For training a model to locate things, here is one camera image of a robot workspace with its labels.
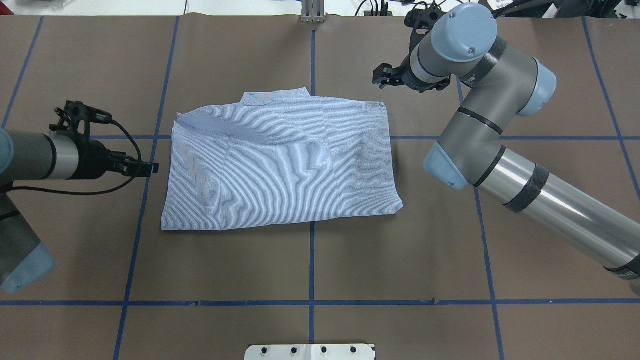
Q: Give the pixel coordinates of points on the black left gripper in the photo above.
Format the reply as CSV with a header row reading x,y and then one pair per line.
x,y
92,160

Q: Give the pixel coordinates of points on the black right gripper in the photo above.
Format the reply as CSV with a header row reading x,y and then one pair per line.
x,y
406,80

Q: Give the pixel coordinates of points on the light blue striped shirt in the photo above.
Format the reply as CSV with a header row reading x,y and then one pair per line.
x,y
281,157

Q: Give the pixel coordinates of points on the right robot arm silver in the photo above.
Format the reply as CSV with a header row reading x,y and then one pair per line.
x,y
529,139

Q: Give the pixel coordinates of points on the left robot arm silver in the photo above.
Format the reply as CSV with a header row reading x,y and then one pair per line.
x,y
69,214

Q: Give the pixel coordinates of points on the grey USB hub left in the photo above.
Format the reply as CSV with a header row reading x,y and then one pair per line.
x,y
374,8

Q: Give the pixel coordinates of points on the black box with label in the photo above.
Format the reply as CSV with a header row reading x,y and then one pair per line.
x,y
519,5

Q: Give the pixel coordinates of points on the grey aluminium frame post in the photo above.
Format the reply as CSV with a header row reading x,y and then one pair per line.
x,y
313,11

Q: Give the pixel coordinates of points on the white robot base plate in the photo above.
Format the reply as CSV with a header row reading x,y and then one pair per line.
x,y
326,351

